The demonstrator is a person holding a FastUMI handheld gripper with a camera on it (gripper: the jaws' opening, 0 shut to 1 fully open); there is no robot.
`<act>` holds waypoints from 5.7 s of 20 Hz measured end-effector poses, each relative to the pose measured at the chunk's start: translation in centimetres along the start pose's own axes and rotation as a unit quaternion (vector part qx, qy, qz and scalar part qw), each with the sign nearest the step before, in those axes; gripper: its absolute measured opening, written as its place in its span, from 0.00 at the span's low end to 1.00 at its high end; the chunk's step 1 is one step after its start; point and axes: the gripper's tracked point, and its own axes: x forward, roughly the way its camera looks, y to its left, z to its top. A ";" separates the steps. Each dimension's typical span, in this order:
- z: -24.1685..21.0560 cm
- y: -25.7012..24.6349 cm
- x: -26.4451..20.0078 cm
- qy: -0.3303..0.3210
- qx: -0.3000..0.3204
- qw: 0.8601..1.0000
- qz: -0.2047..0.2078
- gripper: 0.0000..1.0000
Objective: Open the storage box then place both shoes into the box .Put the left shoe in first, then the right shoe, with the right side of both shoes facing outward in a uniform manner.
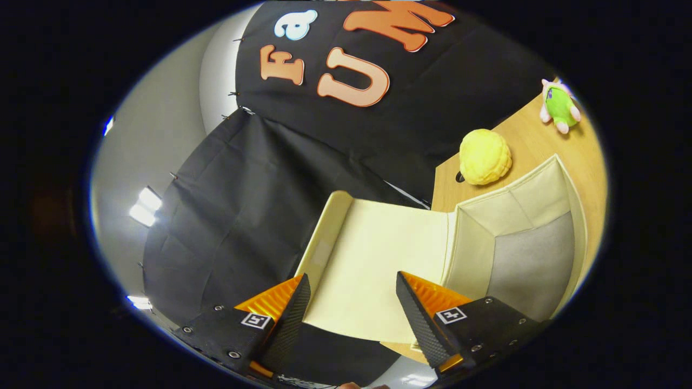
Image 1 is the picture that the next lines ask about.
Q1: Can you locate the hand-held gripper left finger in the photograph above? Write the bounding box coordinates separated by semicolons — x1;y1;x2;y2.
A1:
173;273;311;379

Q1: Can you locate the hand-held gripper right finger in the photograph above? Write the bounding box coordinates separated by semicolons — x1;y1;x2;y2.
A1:
396;271;547;379

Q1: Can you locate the beige fabric storage box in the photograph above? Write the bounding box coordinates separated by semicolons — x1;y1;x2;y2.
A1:
295;154;589;349

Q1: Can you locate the yellow plush bun toy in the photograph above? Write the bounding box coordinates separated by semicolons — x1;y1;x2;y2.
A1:
458;129;513;186

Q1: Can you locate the narrow ceiling light strip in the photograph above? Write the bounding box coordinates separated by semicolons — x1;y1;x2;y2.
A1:
129;185;163;227

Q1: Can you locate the green and pink plush toy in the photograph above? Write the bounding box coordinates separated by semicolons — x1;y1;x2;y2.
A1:
540;78;582;135

